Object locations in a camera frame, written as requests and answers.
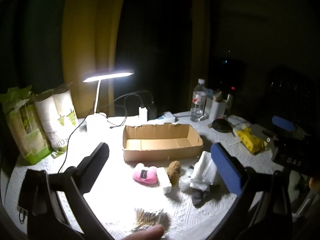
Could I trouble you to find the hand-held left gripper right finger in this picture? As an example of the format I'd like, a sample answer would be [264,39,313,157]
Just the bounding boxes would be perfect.
[207,142,293,240]

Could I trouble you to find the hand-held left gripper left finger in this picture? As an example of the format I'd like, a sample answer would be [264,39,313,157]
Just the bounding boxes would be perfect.
[19,142,110,240]

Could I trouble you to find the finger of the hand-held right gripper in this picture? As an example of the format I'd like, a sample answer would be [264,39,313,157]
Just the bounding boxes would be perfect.
[252,124,276,146]
[272,115,304,133]

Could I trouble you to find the clear plastic bag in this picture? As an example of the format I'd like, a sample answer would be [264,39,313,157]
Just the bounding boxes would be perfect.
[178,167,196,193]

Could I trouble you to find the cardboard box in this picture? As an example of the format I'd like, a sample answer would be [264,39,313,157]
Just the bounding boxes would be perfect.
[122,124,204,163]

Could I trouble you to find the brown fuzzy plush toy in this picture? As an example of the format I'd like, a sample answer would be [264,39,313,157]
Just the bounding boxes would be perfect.
[167,160,182,186]

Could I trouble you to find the person's left hand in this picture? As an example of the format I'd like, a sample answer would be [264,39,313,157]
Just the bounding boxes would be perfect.
[119,224,165,240]

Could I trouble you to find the yellow packet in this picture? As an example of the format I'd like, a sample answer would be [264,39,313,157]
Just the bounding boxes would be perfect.
[236,127,268,155]

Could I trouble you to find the white desk lamp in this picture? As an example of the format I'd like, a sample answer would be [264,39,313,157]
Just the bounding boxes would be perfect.
[82,69,135,134]

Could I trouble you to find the white textured tablecloth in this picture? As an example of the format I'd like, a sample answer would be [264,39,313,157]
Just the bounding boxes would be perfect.
[5,110,311,240]

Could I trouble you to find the black round container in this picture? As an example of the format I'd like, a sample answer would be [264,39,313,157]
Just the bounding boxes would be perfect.
[212,118,234,133]

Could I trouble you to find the paper cup stack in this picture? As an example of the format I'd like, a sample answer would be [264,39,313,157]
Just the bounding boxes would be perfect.
[53,87,78,158]
[33,92,60,156]

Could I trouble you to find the white dotted paper box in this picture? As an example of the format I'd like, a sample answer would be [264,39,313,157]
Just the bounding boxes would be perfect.
[206,90,228,122]

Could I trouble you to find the pink plush toy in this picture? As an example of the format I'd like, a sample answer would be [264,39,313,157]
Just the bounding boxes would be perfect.
[132,163,159,186]

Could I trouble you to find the white charger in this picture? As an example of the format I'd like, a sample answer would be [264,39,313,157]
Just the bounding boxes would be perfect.
[138,106,148,123]

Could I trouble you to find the white foam block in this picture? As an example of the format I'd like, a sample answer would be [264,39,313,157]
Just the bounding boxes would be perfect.
[156,167,173,194]

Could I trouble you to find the clear plastic water bottle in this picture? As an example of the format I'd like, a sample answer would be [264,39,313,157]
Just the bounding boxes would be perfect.
[190,78,207,122]

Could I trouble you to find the green paper cup package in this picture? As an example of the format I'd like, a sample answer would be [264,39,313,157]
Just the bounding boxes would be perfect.
[0,86,51,166]

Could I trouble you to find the white and blue tissue box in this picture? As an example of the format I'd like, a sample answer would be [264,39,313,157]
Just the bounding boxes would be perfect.
[157,112,176,123]

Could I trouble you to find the cotton swab packet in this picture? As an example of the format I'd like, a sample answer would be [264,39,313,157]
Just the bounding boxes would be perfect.
[134,207,168,231]

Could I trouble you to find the yellow curtain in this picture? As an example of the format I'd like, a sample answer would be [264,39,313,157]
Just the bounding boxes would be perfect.
[62,0,126,118]

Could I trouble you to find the black lamp cable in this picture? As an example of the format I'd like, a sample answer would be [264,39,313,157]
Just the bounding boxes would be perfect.
[59,124,88,173]

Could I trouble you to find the black charging cable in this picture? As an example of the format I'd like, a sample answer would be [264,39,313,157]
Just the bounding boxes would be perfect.
[107,91,153,128]

